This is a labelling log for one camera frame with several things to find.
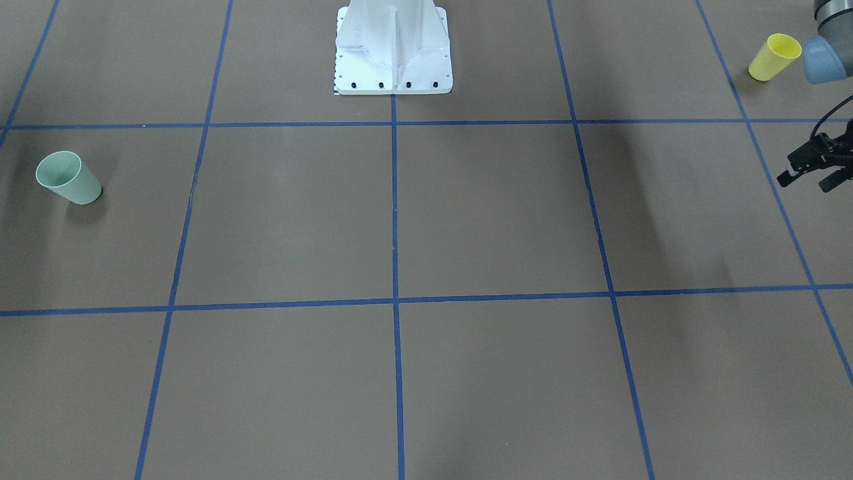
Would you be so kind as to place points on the yellow plastic cup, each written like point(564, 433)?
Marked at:
point(777, 52)

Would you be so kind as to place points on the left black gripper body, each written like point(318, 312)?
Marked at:
point(824, 154)

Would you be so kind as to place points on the green plastic cup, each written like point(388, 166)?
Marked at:
point(65, 174)

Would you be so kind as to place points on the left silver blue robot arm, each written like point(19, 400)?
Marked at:
point(827, 58)

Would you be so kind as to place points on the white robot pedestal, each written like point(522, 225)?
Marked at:
point(392, 48)

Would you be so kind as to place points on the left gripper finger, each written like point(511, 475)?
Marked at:
point(807, 158)
point(835, 179)

